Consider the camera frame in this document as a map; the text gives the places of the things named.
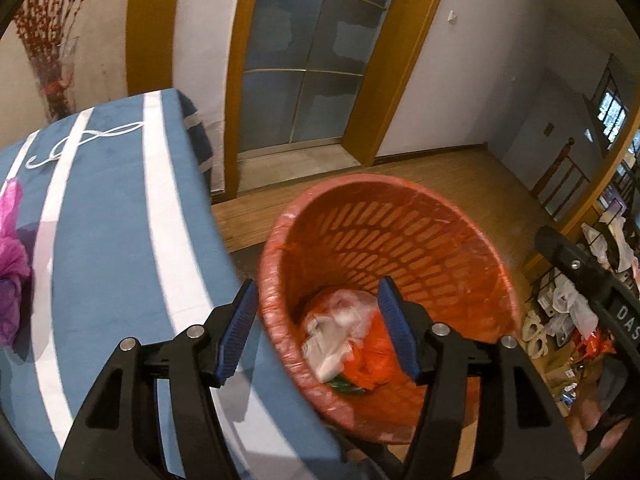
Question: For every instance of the barred window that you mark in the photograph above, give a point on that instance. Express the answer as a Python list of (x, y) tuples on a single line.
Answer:
[(611, 112)]

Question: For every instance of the clear glass vase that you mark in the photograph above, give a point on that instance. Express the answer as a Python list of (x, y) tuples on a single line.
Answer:
[(57, 85)]

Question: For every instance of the orange plastic basket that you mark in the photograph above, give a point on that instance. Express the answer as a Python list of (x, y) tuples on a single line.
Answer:
[(400, 230)]

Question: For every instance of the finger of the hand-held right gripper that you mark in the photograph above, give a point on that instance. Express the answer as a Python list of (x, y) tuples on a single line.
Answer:
[(565, 255)]

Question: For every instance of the frosted glass door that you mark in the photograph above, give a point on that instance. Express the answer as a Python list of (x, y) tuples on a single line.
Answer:
[(320, 60)]

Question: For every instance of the white slippers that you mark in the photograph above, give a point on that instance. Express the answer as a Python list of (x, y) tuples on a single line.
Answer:
[(535, 335)]

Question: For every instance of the green plastic bag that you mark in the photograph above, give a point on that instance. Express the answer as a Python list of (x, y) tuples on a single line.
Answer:
[(345, 384)]

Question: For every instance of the purple plastic bag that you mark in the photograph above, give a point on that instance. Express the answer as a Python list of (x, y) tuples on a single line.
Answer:
[(12, 270)]

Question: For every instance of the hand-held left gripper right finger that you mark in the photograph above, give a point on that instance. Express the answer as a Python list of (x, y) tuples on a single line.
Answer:
[(397, 330)]

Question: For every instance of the person's right hand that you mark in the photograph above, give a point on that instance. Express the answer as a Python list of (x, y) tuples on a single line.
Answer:
[(587, 410)]

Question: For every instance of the yellow wooden wall panel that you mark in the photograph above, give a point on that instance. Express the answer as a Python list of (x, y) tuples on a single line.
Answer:
[(150, 30)]

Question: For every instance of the yellow wooden door frame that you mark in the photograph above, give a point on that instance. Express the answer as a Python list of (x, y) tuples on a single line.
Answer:
[(395, 85)]

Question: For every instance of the brown wooden spindle chair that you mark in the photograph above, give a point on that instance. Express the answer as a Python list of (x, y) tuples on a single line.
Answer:
[(560, 180)]

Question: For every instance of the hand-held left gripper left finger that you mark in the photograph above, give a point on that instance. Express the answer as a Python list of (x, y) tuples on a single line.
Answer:
[(235, 330)]

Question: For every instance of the white wall hook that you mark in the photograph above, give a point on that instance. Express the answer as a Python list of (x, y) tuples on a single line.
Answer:
[(452, 16)]

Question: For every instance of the red berry branches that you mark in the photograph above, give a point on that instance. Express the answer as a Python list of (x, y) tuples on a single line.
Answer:
[(45, 15)]

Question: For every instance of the large orange plastic bag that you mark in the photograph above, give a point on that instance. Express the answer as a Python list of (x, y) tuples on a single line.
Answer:
[(372, 360)]

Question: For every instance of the blue white striped tablecloth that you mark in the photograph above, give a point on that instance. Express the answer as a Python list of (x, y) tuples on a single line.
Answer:
[(110, 240)]

